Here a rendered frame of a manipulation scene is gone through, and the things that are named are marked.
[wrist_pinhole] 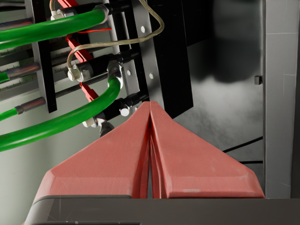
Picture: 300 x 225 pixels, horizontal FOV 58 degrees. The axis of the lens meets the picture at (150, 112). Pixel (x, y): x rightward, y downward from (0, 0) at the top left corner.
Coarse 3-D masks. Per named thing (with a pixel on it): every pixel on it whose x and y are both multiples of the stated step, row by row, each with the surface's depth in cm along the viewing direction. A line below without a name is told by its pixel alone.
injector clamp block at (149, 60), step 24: (168, 0) 44; (192, 0) 48; (144, 24) 44; (168, 24) 45; (192, 24) 49; (144, 48) 46; (168, 48) 46; (144, 72) 52; (168, 72) 48; (168, 96) 49
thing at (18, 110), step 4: (12, 108) 55; (16, 108) 55; (20, 108) 55; (4, 112) 54; (8, 112) 54; (12, 112) 55; (16, 112) 55; (20, 112) 55; (0, 116) 53; (4, 116) 54; (8, 116) 54; (0, 120) 53
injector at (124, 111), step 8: (128, 96) 49; (136, 96) 49; (144, 96) 50; (112, 104) 46; (120, 104) 47; (128, 104) 48; (104, 112) 45; (112, 112) 46; (120, 112) 47; (128, 112) 45
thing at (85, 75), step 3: (81, 69) 40; (84, 69) 40; (81, 72) 39; (84, 72) 39; (87, 72) 39; (84, 75) 39; (87, 75) 39; (84, 78) 39; (87, 78) 39; (90, 78) 40
